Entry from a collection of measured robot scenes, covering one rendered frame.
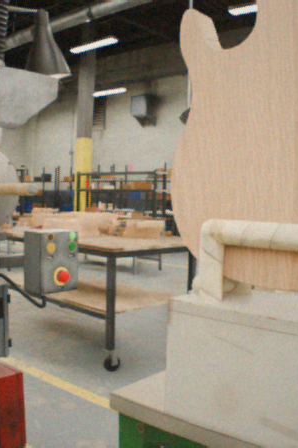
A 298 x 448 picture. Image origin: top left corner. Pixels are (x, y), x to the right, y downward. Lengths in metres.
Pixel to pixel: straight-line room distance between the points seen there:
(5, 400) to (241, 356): 1.24
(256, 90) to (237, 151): 0.08
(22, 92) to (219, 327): 0.75
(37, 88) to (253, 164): 0.68
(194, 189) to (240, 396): 0.29
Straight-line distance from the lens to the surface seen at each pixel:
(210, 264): 0.63
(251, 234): 0.59
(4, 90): 1.12
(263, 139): 0.62
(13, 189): 1.27
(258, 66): 0.65
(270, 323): 0.58
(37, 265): 1.54
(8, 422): 1.79
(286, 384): 0.59
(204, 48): 0.70
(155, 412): 0.73
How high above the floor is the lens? 1.24
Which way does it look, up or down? 3 degrees down
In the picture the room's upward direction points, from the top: 2 degrees clockwise
